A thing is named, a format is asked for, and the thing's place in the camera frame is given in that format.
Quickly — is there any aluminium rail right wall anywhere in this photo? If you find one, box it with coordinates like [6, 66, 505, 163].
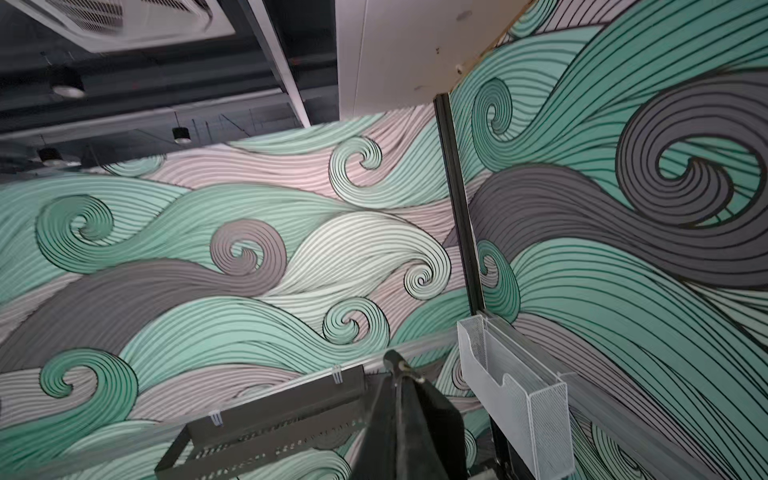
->
[483, 311, 720, 479]

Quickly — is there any white ceiling air conditioner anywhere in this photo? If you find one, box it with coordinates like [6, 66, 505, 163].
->
[8, 0, 235, 53]

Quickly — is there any aluminium rail back wall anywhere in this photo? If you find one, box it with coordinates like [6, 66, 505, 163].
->
[0, 329, 463, 480]

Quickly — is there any black perforated wall tray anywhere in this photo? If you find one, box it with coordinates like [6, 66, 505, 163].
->
[154, 366, 384, 479]

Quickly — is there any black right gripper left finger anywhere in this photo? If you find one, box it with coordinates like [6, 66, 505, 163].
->
[350, 375, 398, 480]

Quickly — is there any aluminium rail wall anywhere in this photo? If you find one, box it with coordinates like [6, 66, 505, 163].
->
[483, 311, 720, 479]
[0, 329, 463, 480]

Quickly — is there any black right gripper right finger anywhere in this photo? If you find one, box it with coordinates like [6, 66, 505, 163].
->
[397, 377, 468, 479]

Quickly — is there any clear acrylic wall holder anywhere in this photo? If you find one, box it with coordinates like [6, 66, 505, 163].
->
[457, 315, 576, 479]

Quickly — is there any black frame post right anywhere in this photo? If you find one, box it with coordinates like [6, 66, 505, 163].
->
[433, 92, 523, 480]

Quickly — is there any black ribbon gold lettering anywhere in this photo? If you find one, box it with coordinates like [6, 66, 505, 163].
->
[383, 350, 425, 384]

